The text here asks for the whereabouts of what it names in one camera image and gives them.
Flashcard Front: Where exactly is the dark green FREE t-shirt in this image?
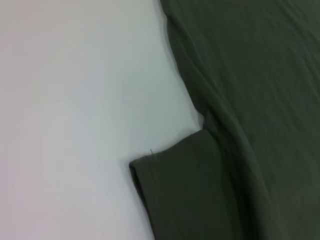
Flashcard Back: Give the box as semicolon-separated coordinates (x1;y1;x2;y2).
128;0;320;240

